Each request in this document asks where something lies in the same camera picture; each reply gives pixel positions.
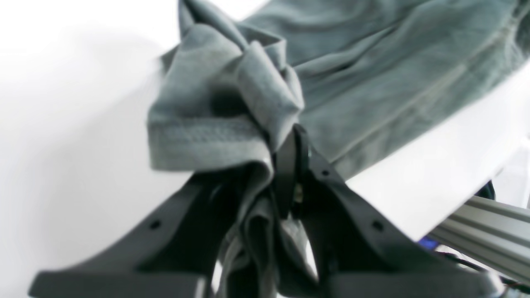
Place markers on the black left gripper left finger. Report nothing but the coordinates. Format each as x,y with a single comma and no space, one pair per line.
170,254

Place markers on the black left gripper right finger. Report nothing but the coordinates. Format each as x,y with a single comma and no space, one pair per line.
358,252

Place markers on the dark grey t-shirt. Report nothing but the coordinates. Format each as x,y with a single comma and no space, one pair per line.
363,77

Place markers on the aluminium frame rail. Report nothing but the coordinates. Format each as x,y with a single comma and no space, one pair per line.
493,233

